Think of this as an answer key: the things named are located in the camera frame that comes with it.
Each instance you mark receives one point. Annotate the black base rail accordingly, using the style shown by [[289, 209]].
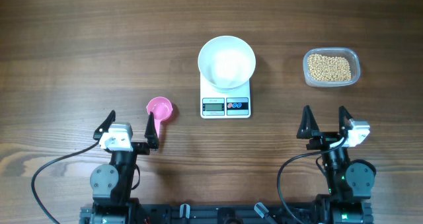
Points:
[[167, 214]]

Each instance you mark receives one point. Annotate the soybeans pile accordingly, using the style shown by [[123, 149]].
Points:
[[329, 68]]

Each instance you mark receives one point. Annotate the clear plastic container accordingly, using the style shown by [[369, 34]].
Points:
[[349, 54]]

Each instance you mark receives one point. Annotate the pink measuring scoop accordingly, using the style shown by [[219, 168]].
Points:
[[162, 110]]

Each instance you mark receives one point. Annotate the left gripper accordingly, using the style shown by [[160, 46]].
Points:
[[142, 149]]

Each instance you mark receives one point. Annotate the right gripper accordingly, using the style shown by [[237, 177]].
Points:
[[322, 139]]

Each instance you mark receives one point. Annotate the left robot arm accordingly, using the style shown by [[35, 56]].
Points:
[[112, 183]]

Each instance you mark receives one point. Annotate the white digital kitchen scale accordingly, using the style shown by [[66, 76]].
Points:
[[231, 104]]

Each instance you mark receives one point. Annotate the white bowl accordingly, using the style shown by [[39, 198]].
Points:
[[226, 62]]

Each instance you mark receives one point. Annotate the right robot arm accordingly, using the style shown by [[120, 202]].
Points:
[[349, 181]]

